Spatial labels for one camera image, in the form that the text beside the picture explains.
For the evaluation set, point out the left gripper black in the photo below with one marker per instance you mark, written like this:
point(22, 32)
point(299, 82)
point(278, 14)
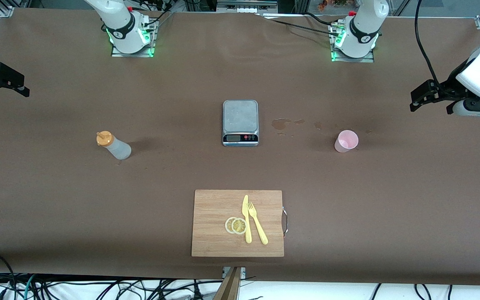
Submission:
point(445, 88)

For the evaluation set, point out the pink plastic cup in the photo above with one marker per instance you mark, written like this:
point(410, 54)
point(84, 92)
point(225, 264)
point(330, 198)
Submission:
point(344, 146)

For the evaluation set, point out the sauce bottle with orange cap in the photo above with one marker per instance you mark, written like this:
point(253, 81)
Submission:
point(119, 150)

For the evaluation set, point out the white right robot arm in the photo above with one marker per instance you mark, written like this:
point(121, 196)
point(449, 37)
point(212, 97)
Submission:
point(117, 21)

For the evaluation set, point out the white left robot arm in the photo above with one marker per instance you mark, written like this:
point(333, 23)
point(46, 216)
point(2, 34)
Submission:
point(363, 29)

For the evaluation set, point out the brown table cover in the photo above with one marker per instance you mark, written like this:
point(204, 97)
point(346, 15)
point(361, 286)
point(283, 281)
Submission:
point(56, 208)

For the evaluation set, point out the silver digital kitchen scale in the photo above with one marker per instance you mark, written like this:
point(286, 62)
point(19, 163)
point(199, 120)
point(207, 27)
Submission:
point(240, 116)

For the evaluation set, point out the grey power strip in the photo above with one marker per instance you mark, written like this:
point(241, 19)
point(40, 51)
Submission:
point(248, 4)

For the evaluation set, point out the yellow plastic knife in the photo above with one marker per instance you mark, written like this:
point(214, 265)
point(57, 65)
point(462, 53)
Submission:
point(245, 208)

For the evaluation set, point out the yellow plastic fork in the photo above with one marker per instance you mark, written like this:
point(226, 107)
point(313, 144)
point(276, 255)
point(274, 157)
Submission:
point(261, 233)

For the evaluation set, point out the lemon slice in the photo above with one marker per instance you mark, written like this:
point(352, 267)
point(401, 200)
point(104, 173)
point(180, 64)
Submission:
point(228, 225)
point(239, 226)

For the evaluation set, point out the wooden cutting board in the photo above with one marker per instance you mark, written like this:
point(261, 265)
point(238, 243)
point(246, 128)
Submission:
point(211, 233)

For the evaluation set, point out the wooden beam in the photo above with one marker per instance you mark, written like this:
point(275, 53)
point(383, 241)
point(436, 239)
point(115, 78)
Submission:
point(229, 287)

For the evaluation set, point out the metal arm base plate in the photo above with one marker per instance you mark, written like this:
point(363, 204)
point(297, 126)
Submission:
point(140, 55)
point(365, 60)

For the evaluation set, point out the small metal bracket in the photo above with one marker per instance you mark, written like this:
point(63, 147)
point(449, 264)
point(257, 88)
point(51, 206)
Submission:
point(243, 272)

